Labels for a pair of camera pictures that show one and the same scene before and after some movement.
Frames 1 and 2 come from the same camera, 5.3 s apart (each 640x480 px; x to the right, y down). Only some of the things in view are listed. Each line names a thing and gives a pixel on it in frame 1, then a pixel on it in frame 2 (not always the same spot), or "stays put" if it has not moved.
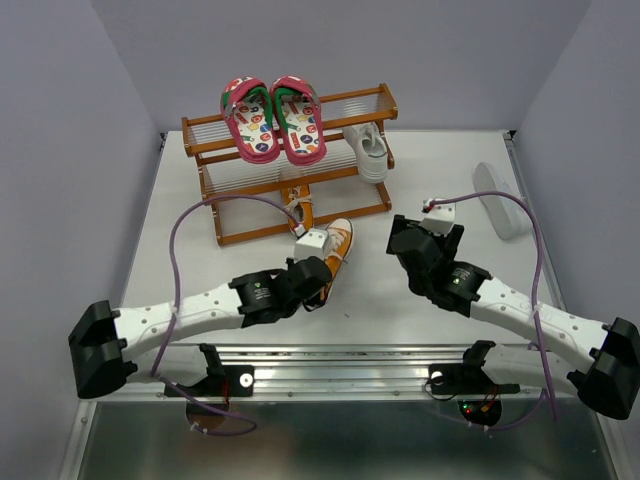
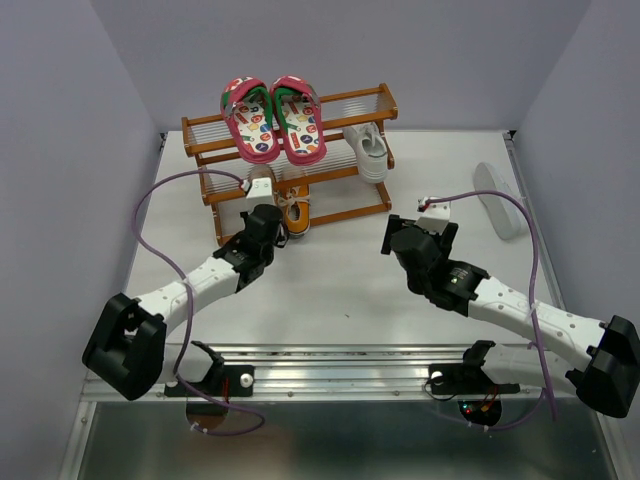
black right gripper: x=447 y=244 stays put
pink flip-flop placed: x=299 y=113 stays put
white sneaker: x=370 y=147 stays put
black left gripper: x=315 y=300 -> x=279 y=237
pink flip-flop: x=249 y=107 stays put
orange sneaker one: x=337 y=240 -> x=261 y=171
